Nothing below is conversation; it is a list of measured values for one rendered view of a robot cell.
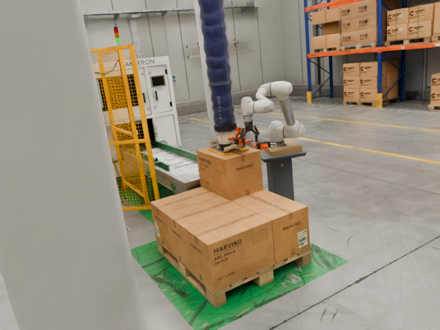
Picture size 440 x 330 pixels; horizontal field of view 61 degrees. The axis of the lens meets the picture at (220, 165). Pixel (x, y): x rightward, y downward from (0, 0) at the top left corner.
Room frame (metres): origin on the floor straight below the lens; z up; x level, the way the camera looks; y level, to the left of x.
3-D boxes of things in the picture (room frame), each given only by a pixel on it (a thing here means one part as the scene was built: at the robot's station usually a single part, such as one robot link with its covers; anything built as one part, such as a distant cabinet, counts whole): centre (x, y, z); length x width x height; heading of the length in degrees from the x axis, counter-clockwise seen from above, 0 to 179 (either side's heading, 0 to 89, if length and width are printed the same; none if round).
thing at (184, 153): (5.47, 0.59, 0.60); 1.60 x 0.10 x 0.09; 29
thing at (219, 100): (3.68, -0.10, 1.68); 0.22 x 0.22 x 1.04
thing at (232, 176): (3.69, -0.09, 0.74); 0.60 x 0.40 x 0.40; 29
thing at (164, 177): (4.87, 0.94, 0.50); 2.31 x 0.05 x 0.19; 29
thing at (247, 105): (3.31, -0.31, 1.41); 0.13 x 0.11 x 0.16; 65
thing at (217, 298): (3.26, 0.02, 0.07); 1.20 x 1.00 x 0.14; 29
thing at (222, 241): (3.26, 0.02, 0.34); 1.20 x 1.00 x 0.40; 29
